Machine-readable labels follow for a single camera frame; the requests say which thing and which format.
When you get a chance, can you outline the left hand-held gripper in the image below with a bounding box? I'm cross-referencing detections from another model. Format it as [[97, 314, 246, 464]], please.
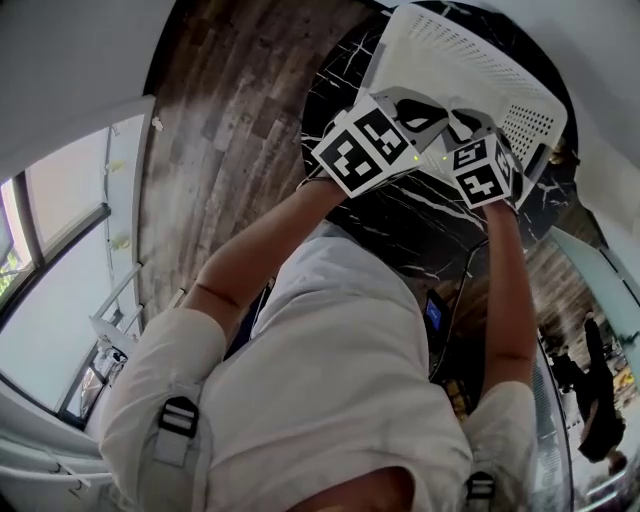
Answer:
[[309, 87, 447, 200]]

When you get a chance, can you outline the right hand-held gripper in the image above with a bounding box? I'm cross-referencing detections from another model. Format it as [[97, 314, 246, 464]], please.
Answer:
[[447, 97, 526, 212]]

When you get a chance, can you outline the white perforated plastic basket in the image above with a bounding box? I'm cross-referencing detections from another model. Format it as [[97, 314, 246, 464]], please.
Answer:
[[359, 3, 570, 182]]

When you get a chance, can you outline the person's left forearm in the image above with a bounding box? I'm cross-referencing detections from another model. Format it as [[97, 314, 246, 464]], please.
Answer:
[[182, 174, 346, 334]]

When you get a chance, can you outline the person's right forearm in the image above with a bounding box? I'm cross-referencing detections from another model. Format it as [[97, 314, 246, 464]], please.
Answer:
[[479, 202, 537, 396]]

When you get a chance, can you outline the black device blue screen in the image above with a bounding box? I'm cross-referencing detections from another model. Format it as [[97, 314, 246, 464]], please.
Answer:
[[423, 288, 450, 351]]

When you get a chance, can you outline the frosted glass door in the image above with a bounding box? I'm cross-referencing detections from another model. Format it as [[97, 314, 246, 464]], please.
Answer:
[[548, 227, 640, 351]]

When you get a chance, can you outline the person's white shirt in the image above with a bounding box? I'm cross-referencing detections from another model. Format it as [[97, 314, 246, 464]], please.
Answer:
[[98, 232, 540, 512]]

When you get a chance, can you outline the white metal rack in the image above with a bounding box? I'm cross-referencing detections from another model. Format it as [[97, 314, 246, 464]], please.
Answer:
[[88, 261, 147, 352]]

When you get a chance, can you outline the person's head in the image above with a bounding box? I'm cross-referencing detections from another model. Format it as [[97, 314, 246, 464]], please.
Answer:
[[308, 466, 417, 512]]

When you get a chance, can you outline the dark framed window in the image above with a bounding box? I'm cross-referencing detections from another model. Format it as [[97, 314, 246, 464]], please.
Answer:
[[0, 113, 152, 429]]

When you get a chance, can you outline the black cable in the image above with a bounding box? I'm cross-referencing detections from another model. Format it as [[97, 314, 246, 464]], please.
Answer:
[[431, 238, 491, 387]]

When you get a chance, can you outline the grey shoulder strap black buckle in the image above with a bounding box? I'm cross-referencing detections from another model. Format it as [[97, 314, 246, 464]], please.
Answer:
[[463, 469, 497, 512], [149, 396, 202, 506]]

